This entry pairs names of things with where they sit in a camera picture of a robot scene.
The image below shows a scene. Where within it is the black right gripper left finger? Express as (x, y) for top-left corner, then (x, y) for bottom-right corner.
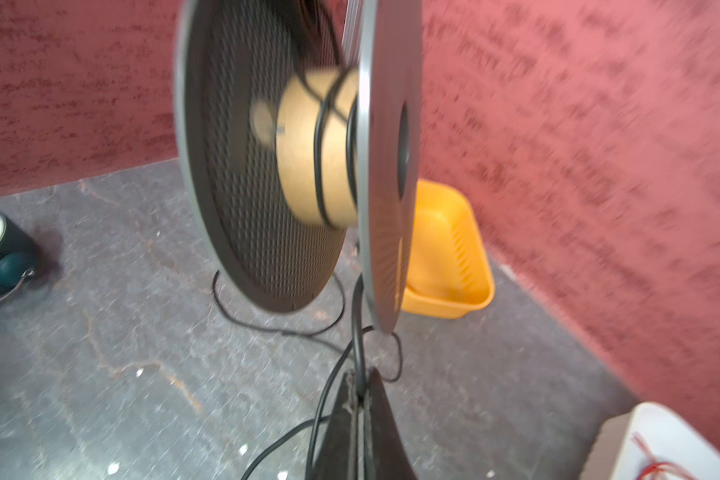
(307, 372), (359, 480)

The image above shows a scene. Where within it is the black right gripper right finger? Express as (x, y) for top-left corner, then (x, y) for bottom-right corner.
(359, 369), (417, 480)

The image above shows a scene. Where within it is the black cable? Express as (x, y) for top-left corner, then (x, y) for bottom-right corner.
(211, 65), (404, 480)

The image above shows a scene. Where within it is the grey perforated cable spool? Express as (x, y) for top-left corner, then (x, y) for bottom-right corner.
(174, 1), (422, 333)

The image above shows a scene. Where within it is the yellow plastic tub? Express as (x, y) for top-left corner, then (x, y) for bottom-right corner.
(402, 179), (495, 319)

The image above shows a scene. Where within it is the white plastic tray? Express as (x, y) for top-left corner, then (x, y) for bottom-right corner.
(578, 402), (720, 480)

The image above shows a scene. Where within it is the red cable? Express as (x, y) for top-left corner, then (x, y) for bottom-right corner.
(629, 431), (700, 480)

